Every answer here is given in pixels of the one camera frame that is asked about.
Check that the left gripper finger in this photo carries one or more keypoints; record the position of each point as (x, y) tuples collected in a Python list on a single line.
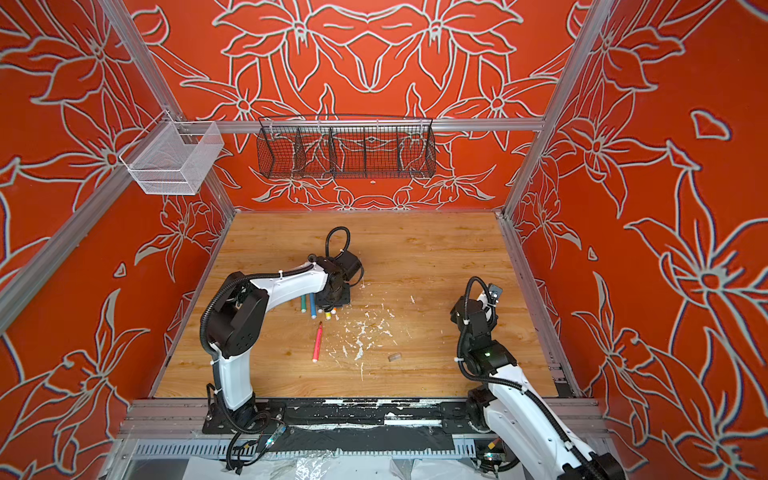
[(324, 299), (344, 297)]

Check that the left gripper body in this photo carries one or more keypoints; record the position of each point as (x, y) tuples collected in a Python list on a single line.
[(332, 299)]

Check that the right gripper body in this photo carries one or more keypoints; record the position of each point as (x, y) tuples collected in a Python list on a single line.
[(462, 310)]

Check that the blue pen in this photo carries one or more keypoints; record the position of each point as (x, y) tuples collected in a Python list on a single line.
[(313, 306)]

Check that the red pen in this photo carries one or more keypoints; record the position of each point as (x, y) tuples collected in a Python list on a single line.
[(318, 343)]

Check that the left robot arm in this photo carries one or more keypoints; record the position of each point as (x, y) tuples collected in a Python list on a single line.
[(232, 322)]

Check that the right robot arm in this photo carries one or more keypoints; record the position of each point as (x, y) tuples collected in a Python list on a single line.
[(507, 405)]

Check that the clear plastic bin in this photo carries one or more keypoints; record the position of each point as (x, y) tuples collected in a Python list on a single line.
[(168, 162)]

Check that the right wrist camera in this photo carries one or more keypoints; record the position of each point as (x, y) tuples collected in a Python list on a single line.
[(494, 293)]

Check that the black wire basket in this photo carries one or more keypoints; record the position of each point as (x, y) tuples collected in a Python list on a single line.
[(352, 147)]

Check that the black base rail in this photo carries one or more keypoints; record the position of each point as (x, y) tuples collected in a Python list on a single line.
[(451, 415)]

